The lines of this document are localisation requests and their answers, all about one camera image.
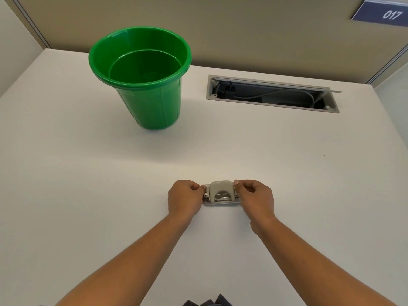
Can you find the grey hole punch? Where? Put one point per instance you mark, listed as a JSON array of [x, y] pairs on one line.
[[221, 191]]

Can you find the person's left thumb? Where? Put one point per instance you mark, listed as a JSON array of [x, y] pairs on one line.
[[198, 194]]

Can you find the blue number sign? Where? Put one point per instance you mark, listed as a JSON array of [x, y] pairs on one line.
[[381, 12]]

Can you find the person's right forearm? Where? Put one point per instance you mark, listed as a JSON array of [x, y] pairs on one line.
[[318, 261]]

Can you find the person's left hand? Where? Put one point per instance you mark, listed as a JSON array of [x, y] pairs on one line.
[[181, 199]]

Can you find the person's right thumb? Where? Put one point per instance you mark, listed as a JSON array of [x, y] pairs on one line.
[[241, 191]]

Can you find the green plastic bucket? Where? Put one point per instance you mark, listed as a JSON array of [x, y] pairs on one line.
[[143, 76]]

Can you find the person's left forearm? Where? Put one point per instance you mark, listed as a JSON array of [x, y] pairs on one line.
[[124, 258]]

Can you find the person's right hand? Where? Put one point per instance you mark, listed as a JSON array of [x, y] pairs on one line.
[[258, 200]]

